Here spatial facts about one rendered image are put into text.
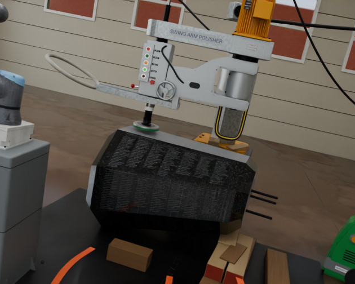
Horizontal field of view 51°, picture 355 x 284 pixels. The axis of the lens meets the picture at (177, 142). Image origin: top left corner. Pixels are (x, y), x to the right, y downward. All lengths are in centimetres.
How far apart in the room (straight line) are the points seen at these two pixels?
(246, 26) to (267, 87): 605
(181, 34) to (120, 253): 164
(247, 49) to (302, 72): 614
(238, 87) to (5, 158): 170
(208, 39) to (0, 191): 173
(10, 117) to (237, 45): 162
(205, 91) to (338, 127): 657
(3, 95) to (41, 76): 804
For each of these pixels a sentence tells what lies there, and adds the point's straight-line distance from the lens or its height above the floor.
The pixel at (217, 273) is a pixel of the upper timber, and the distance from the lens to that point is 258.
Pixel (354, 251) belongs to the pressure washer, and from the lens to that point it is 338.
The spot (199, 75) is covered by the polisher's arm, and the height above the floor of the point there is 140.
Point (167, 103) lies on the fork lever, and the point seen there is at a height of 113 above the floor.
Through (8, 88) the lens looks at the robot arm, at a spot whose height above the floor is 117.
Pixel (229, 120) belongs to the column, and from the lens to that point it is 355.
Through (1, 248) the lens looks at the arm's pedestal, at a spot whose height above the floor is 33.
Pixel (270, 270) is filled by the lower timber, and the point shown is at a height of 12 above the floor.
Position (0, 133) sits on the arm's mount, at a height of 93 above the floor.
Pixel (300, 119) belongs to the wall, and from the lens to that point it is 901.
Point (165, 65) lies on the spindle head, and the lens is 287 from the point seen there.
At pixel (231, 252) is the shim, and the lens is 276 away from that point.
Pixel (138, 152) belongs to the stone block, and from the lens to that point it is 280.
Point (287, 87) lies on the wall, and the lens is 890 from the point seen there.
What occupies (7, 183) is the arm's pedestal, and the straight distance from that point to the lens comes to 211.
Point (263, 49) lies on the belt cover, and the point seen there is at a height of 167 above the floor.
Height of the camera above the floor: 151
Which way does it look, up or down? 13 degrees down
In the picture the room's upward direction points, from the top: 12 degrees clockwise
